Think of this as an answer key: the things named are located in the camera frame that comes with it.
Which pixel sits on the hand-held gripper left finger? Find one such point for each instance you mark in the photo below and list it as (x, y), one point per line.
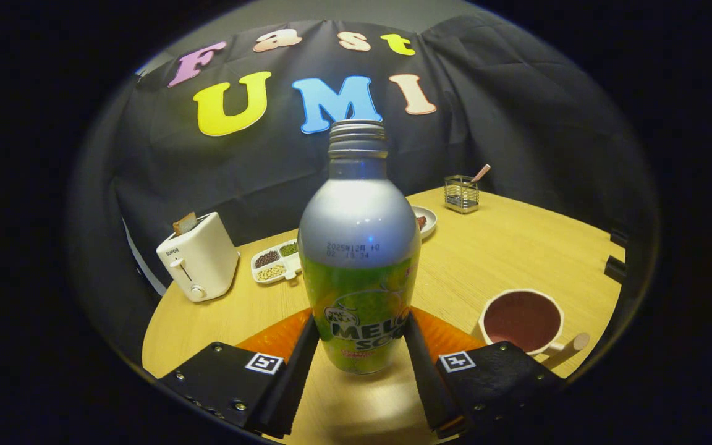
(297, 383)

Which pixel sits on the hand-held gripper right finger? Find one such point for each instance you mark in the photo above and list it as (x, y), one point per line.
(424, 383)

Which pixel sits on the silver green juice bottle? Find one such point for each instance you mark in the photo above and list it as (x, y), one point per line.
(359, 216)

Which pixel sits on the white divided bean dish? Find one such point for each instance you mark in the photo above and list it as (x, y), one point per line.
(292, 267)

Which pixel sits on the white toaster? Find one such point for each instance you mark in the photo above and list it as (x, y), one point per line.
(201, 259)

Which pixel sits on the wooden table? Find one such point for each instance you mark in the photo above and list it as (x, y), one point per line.
(517, 253)

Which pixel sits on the white oval plate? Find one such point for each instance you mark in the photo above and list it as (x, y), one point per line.
(430, 224)

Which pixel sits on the toast slice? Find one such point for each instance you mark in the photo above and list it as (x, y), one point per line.
(185, 224)

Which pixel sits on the pink stick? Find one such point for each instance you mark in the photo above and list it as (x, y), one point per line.
(481, 172)

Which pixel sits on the dark block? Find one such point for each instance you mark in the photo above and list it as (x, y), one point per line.
(615, 270)
(619, 238)

